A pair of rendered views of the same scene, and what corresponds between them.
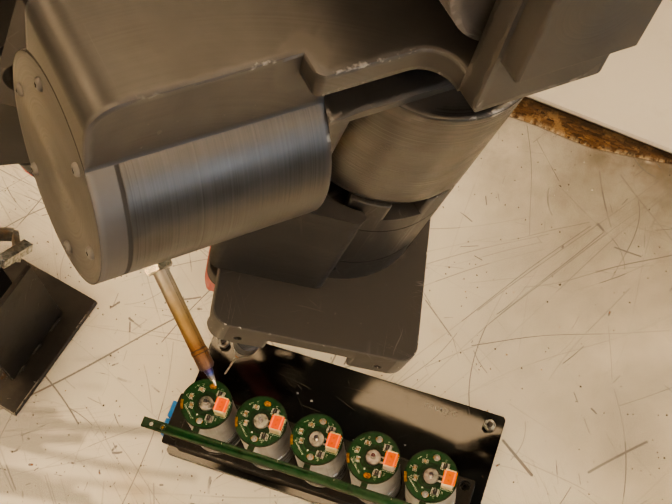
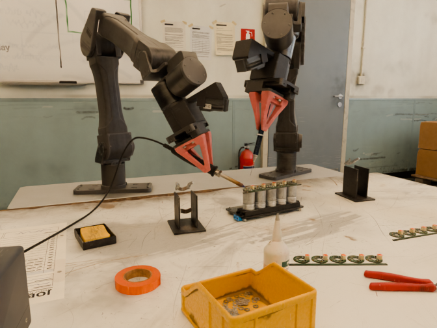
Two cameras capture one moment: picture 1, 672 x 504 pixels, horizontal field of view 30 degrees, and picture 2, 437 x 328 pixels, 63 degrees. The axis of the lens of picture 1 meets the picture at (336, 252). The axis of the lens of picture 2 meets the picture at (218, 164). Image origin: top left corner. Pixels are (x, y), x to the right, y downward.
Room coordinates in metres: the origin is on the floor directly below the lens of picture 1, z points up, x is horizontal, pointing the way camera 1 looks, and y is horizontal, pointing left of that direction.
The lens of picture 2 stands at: (-0.15, 0.69, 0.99)
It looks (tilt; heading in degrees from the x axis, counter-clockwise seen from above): 10 degrees down; 304
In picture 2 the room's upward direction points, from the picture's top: straight up
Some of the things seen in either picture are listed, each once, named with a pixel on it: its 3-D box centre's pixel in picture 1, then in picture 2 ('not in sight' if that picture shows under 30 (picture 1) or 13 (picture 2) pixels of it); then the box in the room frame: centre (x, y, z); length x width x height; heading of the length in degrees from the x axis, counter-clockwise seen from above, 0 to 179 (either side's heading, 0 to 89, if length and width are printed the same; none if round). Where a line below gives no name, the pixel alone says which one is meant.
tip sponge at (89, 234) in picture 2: not in sight; (94, 235); (0.37, 0.32, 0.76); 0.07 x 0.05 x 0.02; 156
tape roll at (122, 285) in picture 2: not in sight; (138, 278); (0.19, 0.38, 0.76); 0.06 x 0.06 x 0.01
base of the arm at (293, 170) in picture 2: not in sight; (286, 162); (0.31, -0.38, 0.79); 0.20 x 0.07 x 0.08; 76
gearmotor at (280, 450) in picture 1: (266, 436); (259, 198); (0.18, 0.05, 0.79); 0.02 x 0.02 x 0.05
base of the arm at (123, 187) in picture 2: not in sight; (113, 176); (0.61, 0.07, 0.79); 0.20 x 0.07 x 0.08; 41
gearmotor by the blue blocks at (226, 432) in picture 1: (213, 418); (248, 200); (0.20, 0.07, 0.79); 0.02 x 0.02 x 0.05
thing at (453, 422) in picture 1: (336, 437); (264, 209); (0.19, 0.01, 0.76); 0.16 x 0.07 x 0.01; 64
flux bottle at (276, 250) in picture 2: not in sight; (276, 249); (0.04, 0.28, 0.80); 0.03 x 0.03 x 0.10
